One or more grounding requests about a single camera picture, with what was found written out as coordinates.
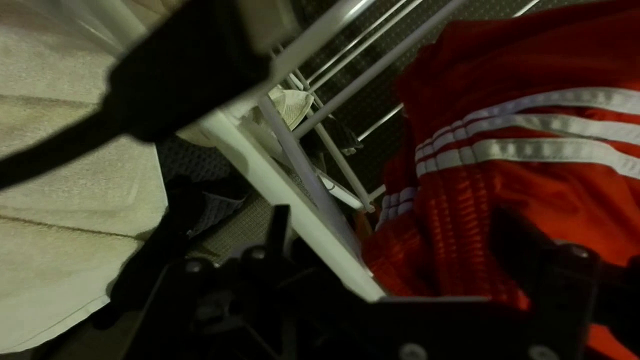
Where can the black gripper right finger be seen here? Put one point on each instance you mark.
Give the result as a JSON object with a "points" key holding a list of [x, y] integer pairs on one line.
{"points": [[552, 267]]}

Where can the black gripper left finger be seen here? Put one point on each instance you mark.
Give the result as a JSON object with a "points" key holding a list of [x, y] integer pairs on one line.
{"points": [[260, 273]]}

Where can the red shorts with white stripes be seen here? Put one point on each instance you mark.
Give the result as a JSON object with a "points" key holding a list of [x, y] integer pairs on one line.
{"points": [[533, 193]]}

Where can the cream white towel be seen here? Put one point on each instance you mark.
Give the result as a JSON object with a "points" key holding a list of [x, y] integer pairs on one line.
{"points": [[67, 200]]}

